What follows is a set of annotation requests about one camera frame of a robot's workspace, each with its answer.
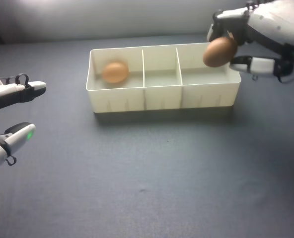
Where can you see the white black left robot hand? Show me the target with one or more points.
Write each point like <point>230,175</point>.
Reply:
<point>13,90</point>

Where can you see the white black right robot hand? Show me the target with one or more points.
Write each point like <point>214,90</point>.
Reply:
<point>276,22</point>

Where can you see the brown egg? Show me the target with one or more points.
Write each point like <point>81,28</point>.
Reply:
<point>219,52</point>
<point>115,72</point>

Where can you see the white three-compartment tray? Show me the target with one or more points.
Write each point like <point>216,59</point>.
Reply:
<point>162,99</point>

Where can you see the grey table cloth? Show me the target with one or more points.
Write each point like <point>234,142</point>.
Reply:
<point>147,188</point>

